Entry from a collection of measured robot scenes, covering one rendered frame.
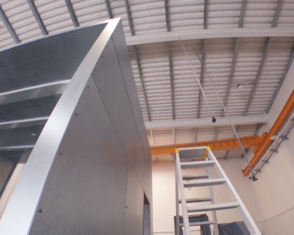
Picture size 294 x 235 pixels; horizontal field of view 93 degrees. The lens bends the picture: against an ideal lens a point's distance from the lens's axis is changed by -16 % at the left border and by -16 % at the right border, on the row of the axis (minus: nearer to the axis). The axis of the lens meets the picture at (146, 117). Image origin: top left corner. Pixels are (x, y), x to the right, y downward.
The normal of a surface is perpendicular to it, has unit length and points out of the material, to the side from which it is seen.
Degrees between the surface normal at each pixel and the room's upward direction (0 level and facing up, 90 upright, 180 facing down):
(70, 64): 180
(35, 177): 90
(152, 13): 177
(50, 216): 90
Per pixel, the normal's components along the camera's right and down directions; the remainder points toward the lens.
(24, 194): -0.15, -0.69
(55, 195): 0.99, -0.10
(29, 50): 0.00, 0.72
